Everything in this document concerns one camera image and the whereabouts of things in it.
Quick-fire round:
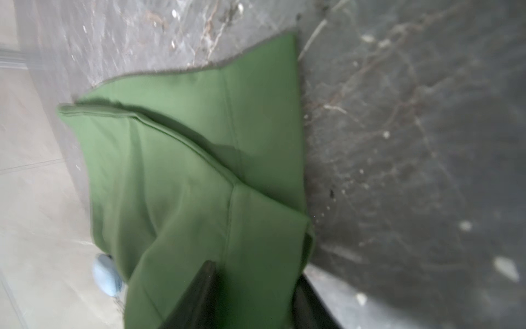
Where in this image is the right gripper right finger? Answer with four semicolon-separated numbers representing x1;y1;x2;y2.
293;275;341;329

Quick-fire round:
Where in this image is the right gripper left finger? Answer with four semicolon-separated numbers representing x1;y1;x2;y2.
160;260;218;329

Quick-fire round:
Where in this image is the green skirt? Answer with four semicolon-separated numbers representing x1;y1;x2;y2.
58;33;315;328

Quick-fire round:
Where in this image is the light blue cup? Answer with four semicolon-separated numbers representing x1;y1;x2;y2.
92;254;124;297

